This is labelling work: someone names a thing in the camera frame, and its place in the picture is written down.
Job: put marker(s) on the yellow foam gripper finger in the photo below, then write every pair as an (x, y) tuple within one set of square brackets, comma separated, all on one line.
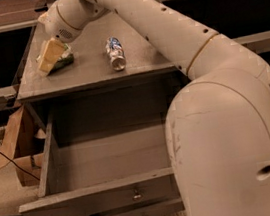
[(50, 52)]

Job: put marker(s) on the crushed green can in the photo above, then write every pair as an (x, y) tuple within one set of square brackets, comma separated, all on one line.
[(66, 58)]

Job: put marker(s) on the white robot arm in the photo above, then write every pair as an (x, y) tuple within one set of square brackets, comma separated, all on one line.
[(218, 124)]

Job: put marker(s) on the crushed blue silver can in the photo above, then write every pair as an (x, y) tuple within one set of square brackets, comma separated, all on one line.
[(115, 53)]

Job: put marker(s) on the grey drawer cabinet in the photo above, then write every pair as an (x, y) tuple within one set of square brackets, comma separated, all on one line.
[(89, 94)]

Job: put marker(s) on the open grey top drawer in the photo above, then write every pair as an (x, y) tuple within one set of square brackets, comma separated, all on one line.
[(105, 152)]

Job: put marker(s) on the cardboard box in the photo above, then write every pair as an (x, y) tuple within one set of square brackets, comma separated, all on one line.
[(22, 146)]

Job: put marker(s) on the grey bench rail right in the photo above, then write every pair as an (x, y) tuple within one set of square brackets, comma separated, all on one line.
[(258, 42)]

